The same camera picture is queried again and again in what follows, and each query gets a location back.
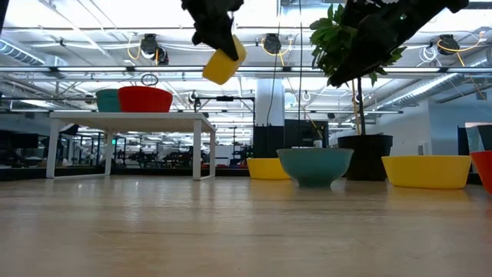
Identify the black plant pot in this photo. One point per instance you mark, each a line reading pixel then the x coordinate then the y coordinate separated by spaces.
pixel 365 157

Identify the yellow plastic mini bowl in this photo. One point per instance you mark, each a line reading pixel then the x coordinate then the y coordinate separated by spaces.
pixel 426 172
pixel 265 169
pixel 221 69

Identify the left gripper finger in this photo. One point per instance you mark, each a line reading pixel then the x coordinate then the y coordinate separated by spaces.
pixel 230 48

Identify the red plastic mini bowl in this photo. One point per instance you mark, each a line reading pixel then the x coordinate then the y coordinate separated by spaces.
pixel 483 169
pixel 145 101

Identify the black cabinet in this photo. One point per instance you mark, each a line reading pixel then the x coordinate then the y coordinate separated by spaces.
pixel 307 132

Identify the white perforated metal shelf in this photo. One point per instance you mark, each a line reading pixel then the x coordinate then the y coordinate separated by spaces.
pixel 127 120

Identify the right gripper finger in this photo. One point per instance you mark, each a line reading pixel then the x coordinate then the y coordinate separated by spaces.
pixel 353 71

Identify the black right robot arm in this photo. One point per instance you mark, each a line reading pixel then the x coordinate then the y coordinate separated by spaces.
pixel 438 7

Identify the green leafy plant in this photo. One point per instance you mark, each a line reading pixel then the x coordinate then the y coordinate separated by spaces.
pixel 326 42

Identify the patterned teal ceramic bowl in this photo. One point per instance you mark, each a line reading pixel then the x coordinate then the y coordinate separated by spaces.
pixel 107 101
pixel 314 165

